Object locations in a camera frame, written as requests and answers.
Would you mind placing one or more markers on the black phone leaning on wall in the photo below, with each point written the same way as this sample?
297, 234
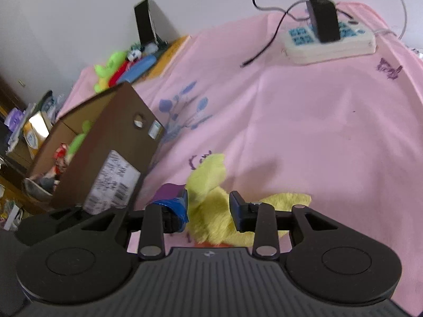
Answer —
144, 23

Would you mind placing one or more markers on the red plush toy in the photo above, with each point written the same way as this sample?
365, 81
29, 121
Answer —
125, 66

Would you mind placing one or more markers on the green head plush doll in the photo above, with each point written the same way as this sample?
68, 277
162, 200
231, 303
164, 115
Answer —
79, 139

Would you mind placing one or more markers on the green yellow plush toy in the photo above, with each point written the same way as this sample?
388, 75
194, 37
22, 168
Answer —
105, 72

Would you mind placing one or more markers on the pink printed tablecloth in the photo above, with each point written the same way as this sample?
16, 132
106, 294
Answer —
348, 132

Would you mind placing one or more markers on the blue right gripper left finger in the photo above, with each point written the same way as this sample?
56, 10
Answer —
174, 206

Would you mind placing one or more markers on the blue oval case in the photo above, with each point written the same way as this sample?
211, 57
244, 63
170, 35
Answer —
138, 69

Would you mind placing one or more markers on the white power strip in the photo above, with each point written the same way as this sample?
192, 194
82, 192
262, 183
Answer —
302, 46

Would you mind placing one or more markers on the small panda toy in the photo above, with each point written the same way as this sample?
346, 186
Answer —
138, 51

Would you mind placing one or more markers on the black charger adapter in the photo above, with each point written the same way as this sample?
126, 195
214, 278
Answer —
324, 20

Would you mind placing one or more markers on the purple white package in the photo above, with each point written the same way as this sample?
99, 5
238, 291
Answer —
15, 121

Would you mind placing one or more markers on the yellow white tissue pack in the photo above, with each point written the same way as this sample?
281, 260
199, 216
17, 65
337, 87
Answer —
36, 131

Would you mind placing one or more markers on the yellow green towel bundle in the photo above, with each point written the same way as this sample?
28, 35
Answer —
209, 217

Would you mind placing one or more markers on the brown cardboard box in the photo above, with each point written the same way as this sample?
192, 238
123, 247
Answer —
113, 160

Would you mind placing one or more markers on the yellow book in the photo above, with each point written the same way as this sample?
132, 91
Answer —
167, 58

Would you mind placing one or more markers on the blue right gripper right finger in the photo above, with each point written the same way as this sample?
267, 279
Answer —
242, 213

